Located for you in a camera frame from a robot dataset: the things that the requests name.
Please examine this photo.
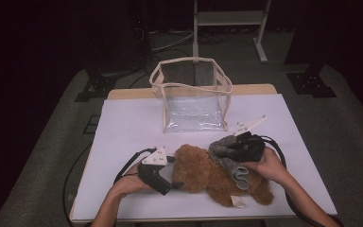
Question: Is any white floor cable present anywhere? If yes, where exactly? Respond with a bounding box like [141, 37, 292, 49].
[150, 29, 195, 53]

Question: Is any brown teddy bear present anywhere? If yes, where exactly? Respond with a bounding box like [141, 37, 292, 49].
[172, 144, 274, 208]

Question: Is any black stand base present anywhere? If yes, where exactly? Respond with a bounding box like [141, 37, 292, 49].
[286, 62, 338, 98]
[74, 67, 117, 103]

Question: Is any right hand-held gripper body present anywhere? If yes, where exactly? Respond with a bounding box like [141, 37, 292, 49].
[230, 114, 268, 164]

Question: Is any clear plastic bag beige trim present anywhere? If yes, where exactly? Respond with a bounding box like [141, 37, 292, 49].
[148, 56, 233, 133]

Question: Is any white metal stand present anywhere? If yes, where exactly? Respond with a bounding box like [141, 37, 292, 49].
[192, 0, 272, 64]

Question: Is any wooden table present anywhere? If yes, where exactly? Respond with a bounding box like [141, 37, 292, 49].
[69, 83, 338, 223]

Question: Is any black floor cable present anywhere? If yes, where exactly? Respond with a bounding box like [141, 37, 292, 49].
[61, 143, 94, 227]

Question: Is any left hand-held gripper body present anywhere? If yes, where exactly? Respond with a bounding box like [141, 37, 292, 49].
[137, 146, 173, 197]

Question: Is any person's right hand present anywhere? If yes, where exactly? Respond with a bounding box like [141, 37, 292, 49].
[242, 146, 286, 185]

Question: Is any left hand-held gripper cable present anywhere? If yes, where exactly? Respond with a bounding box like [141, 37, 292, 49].
[112, 148, 158, 185]

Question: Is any black floor frame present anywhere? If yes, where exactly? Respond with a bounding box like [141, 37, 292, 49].
[83, 114, 102, 135]

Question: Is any grey knit doll sweater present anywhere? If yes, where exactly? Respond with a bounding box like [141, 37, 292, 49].
[208, 135, 251, 191]

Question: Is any person's left hand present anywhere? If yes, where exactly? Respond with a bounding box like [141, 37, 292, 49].
[110, 164, 152, 198]

